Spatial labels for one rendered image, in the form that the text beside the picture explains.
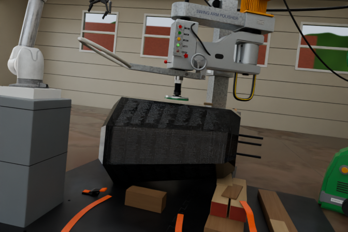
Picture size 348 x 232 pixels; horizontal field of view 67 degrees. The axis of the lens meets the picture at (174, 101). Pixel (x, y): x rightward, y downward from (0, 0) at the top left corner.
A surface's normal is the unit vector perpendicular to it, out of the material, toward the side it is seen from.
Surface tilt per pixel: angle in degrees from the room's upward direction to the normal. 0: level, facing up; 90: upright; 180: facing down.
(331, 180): 90
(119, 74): 90
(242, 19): 90
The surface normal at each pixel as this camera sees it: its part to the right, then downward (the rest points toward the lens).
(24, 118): -0.18, 0.04
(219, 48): 0.25, 0.07
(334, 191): -0.52, -0.01
